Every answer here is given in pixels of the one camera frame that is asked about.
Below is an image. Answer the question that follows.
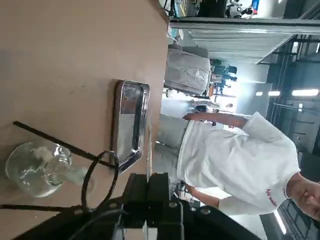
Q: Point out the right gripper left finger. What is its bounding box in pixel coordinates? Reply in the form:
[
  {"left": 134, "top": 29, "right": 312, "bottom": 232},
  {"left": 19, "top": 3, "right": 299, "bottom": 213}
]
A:
[{"left": 14, "top": 172, "right": 151, "bottom": 240}]

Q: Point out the stainless steel tray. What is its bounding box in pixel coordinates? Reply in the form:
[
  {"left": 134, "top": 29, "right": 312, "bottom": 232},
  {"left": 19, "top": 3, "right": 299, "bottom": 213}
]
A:
[{"left": 111, "top": 79, "right": 151, "bottom": 177}]

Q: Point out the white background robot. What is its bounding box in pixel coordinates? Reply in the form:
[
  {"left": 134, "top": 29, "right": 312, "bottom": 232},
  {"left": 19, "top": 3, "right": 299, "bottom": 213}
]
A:
[{"left": 224, "top": 0, "right": 254, "bottom": 19}]

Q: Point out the black ring tripod stand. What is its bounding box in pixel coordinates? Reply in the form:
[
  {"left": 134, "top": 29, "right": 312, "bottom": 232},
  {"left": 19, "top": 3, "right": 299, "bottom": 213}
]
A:
[{"left": 0, "top": 121, "right": 120, "bottom": 214}]

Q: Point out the person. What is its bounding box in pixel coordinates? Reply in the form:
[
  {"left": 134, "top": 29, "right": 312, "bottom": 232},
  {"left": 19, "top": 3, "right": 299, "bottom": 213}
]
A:
[{"left": 176, "top": 111, "right": 320, "bottom": 226}]

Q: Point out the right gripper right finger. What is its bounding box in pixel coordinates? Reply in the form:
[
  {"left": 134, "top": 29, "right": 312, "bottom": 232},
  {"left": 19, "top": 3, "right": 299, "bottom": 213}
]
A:
[{"left": 147, "top": 172, "right": 262, "bottom": 240}]

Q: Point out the grey covered sofa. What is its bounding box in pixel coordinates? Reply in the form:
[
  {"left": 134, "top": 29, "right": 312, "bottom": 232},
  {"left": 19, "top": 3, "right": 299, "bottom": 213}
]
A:
[{"left": 163, "top": 43, "right": 211, "bottom": 96}]

